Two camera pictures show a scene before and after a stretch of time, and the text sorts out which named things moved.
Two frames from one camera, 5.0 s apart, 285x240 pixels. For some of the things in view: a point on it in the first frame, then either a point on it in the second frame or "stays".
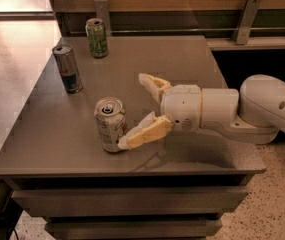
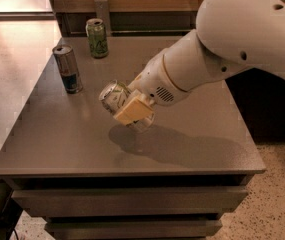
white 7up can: x=111 y=120 to x=112 y=94
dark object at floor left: x=0 y=212 stays
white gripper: x=181 y=106 to x=156 y=79
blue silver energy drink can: x=67 y=67 stays
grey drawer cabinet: x=132 y=146 stays
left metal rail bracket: x=102 y=13 stays
